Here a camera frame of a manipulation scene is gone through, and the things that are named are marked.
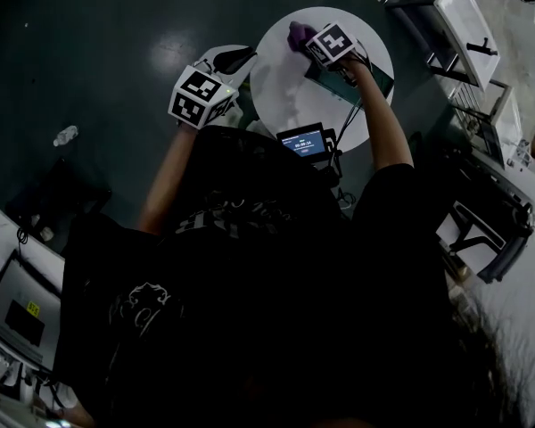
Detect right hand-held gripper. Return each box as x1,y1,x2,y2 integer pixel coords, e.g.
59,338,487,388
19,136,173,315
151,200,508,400
305,21,371,86

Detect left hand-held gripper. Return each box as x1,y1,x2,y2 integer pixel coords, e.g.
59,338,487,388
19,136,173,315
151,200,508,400
167,45,259,131

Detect purple thin object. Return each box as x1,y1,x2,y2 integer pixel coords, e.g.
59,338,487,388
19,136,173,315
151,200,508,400
287,20,318,55

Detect dark green tray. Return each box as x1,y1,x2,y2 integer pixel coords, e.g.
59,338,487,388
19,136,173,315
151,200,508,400
303,53,395,107

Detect person's right forearm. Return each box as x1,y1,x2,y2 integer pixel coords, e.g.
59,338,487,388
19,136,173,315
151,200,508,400
338,58,415,171

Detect person's left forearm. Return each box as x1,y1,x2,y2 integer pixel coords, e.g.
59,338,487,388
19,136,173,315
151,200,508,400
137,122,202,236

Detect small black display screen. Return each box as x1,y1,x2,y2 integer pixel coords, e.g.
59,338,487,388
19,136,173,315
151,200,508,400
276,122,328,160

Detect white sink grey metal stand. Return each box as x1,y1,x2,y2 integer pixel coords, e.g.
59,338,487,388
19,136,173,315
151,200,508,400
380,0,503,91

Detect black faucet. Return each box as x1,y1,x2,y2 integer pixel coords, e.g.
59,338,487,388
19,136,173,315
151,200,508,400
466,37,499,58

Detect clear plastic bottle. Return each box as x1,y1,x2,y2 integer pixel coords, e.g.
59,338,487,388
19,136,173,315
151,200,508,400
52,124,80,148

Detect person's black printed T-shirt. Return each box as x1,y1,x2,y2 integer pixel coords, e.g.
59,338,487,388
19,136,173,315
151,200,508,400
55,125,457,428

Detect grey laptop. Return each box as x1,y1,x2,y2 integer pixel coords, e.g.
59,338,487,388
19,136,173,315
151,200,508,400
0,250,64,372

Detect black cables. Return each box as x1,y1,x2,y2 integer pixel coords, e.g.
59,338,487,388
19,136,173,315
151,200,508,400
333,98,367,152

